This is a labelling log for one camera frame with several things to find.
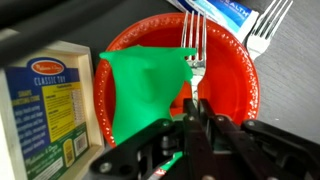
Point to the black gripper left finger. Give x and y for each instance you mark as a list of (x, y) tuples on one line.
[(193, 153)]

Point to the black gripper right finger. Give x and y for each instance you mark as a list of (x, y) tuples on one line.
[(253, 150)]

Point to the silver fork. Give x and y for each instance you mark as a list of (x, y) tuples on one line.
[(196, 71), (258, 41)]

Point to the red plastic bowl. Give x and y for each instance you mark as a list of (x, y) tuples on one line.
[(226, 73)]

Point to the green plastic toy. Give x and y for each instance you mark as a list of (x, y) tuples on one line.
[(143, 86)]

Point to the blue white toothpaste tube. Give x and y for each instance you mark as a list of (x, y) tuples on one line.
[(226, 15)]

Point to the wooden shape sorter box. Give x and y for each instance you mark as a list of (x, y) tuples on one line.
[(50, 113)]

